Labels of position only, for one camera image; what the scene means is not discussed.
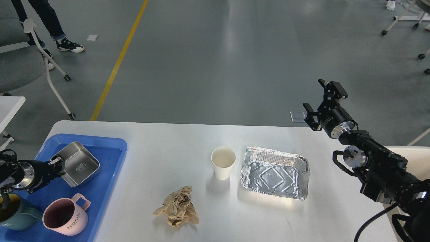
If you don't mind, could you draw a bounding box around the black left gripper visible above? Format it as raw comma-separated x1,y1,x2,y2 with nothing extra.
13,155,66,194

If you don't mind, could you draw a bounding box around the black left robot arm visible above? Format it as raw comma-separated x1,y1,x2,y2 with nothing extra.
0,149,66,211

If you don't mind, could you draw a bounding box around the aluminium foil tray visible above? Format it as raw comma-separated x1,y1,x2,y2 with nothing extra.
240,147,310,201

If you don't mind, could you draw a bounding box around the white side table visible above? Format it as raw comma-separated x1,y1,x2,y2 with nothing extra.
0,95,26,150

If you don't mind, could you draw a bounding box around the stainless steel rectangular tin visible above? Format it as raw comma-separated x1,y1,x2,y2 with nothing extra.
55,142,100,187

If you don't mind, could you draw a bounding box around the person in jeans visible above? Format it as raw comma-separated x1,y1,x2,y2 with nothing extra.
11,0,85,58

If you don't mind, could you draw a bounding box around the pink ribbed mug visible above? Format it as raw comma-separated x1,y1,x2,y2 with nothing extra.
42,193,91,236

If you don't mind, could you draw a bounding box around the white bin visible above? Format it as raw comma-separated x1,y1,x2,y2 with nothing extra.
392,147,430,180

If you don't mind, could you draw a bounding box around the crumpled brown paper napkin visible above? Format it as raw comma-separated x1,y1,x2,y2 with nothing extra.
153,186,200,229

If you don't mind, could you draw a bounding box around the teal ceramic mug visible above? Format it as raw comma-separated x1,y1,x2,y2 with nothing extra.
0,194,43,231

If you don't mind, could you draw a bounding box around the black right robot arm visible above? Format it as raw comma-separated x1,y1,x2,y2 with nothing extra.
303,79,430,242

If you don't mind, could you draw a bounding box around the white paper cup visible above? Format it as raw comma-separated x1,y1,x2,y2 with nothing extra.
211,147,236,180

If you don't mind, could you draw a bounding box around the grey office chair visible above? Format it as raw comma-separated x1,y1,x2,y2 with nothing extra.
0,0,76,120

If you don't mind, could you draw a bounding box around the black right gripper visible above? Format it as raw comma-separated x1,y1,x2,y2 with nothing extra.
303,79,356,139

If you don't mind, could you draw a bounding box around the white chair base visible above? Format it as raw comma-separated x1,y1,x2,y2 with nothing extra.
382,0,430,74

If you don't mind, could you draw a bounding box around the blue plastic tray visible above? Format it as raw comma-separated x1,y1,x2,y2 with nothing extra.
0,133,127,242

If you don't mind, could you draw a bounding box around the clear plastic piece on floor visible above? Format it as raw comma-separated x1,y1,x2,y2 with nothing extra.
290,111,306,123

